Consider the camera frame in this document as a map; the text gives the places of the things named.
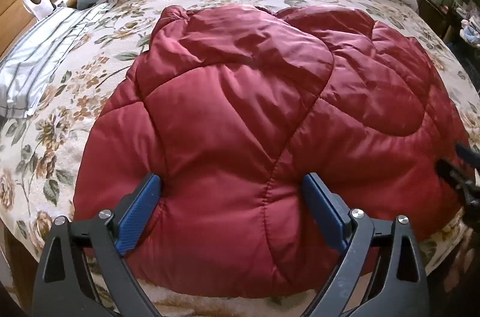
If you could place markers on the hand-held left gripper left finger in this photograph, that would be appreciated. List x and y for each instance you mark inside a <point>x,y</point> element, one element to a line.
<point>138,215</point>

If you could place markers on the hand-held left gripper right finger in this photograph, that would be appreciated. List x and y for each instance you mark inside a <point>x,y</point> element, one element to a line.
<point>322,212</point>

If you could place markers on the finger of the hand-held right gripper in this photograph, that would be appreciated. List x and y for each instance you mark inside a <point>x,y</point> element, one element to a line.
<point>459,178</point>
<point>468,155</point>

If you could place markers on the red quilted jacket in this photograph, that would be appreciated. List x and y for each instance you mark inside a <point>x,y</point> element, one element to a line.
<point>232,107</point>

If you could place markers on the blue and white cloth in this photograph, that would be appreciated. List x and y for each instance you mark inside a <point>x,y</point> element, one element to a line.
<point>470,32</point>

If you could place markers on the grey striped pillow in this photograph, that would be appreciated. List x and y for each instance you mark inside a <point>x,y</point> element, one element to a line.
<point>37,54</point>

